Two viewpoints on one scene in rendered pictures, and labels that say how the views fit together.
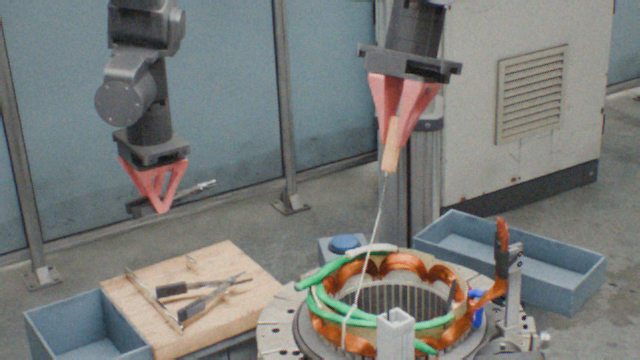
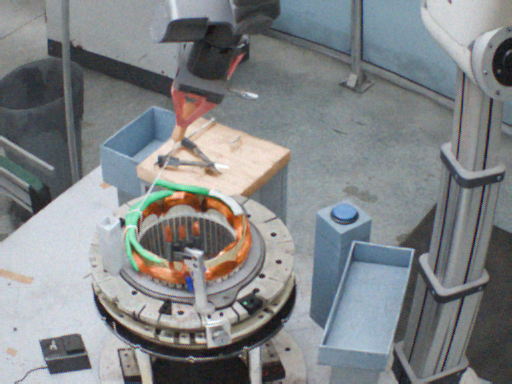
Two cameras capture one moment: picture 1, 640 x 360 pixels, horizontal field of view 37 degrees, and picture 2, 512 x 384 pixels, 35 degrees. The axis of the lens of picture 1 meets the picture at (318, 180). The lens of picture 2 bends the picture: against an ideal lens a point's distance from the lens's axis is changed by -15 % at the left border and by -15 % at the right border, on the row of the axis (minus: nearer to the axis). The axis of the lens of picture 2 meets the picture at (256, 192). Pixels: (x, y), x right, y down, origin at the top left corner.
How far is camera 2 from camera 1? 1.26 m
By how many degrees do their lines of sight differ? 56
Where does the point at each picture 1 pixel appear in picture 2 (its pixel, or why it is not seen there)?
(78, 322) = not seen: hidden behind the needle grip
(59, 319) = (169, 122)
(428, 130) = (456, 182)
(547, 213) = not seen: outside the picture
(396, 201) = (438, 223)
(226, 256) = (264, 156)
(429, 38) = (195, 62)
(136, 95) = not seen: hidden behind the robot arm
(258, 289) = (227, 184)
